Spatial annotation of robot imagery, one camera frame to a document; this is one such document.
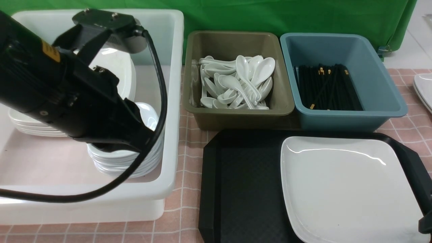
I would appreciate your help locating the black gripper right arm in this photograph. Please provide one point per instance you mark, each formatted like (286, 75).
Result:
(425, 224)

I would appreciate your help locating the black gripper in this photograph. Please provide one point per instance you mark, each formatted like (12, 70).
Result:
(93, 112)

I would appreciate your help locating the large white square plate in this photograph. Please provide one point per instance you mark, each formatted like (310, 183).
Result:
(340, 190)

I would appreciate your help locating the white ceramic soup spoon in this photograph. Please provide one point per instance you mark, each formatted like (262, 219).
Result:
(242, 67)

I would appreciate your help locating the small white square bowl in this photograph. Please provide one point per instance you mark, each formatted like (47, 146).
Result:
(148, 115)

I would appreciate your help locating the stack of white square plates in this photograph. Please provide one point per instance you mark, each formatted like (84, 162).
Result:
(118, 62)

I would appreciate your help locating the large white plastic tub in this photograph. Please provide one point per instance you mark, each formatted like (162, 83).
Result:
(61, 166)

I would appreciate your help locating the stack of small white bowls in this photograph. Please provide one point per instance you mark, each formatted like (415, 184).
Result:
(115, 163)

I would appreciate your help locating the white plates at right edge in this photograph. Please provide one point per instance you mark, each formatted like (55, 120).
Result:
(422, 85)

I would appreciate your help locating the blue chopstick bin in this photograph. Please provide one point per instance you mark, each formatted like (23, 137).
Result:
(377, 92)

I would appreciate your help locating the pile of black chopsticks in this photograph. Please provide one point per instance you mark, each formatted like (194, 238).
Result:
(325, 87)

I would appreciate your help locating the olive green spoon bin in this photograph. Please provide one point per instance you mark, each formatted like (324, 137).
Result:
(226, 46)

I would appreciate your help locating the pink checkered tablecloth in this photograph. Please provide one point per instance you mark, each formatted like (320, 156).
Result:
(178, 224)

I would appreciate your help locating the pile of white soup spoons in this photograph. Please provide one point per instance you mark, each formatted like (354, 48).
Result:
(222, 88)

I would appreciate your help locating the black plastic serving tray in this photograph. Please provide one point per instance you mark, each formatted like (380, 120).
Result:
(241, 190)

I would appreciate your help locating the green backdrop cloth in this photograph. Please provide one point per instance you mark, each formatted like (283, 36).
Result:
(382, 22)

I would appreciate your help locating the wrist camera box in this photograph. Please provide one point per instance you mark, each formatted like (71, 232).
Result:
(94, 29)

